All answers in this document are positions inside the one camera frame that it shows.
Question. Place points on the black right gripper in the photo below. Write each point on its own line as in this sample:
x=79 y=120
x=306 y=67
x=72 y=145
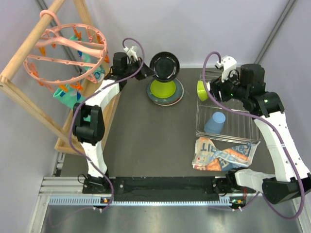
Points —
x=216 y=85

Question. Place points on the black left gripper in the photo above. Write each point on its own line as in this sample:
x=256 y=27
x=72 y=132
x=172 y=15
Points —
x=145 y=71

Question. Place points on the lime green plate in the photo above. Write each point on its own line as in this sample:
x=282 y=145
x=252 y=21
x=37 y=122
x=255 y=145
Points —
x=162 y=90

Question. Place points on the red teal floral plate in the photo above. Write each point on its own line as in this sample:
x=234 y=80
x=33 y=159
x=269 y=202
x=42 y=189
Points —
x=172 y=100

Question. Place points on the dark blue speckled plate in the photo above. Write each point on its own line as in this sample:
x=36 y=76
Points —
x=179 y=87

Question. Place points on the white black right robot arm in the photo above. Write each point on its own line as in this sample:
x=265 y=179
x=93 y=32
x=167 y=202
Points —
x=292 y=178

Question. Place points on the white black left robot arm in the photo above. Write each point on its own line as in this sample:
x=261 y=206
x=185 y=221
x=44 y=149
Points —
x=89 y=127

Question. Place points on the printed dish towel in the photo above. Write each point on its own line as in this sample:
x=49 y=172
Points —
x=208 y=158

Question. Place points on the lime green bowl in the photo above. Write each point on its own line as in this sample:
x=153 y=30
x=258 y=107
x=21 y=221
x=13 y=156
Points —
x=201 y=91

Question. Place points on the light blue cup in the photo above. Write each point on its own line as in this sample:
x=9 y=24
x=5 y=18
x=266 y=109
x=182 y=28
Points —
x=215 y=123

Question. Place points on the teal patterned sock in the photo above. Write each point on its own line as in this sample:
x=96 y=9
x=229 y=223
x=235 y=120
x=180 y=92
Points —
x=69 y=98
x=98 y=74

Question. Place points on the pink round clip hanger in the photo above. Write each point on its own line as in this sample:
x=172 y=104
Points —
x=58 y=45

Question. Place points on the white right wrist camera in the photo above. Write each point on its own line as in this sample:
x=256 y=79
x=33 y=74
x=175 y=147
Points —
x=226 y=64

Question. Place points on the wire dish rack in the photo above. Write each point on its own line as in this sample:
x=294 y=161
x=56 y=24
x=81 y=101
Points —
x=236 y=129

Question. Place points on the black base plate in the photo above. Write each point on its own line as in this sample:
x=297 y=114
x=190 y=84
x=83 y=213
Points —
x=164 y=189

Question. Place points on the aluminium frame rail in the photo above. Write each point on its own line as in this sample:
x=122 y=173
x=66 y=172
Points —
x=67 y=191

